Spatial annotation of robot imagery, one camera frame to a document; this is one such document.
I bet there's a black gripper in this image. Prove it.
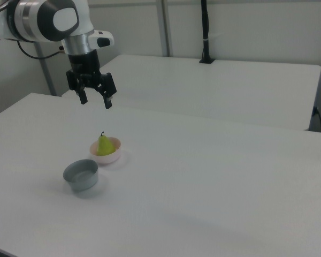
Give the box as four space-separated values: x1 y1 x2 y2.
66 50 117 110

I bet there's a pink bowl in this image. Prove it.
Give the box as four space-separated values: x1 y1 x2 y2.
89 136 122 165

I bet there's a grey bowl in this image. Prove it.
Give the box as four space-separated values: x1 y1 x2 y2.
63 159 100 192

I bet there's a white side table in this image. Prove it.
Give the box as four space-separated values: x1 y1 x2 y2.
60 55 321 132

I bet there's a grey aluminium frame post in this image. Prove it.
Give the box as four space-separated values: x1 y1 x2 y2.
34 41 57 96
155 0 175 58

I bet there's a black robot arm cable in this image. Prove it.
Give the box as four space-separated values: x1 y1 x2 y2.
17 41 68 59

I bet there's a black camera stand pole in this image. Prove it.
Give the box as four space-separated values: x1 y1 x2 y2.
198 0 217 65

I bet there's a black cable at table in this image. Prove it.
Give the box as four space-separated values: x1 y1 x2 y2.
311 106 321 133

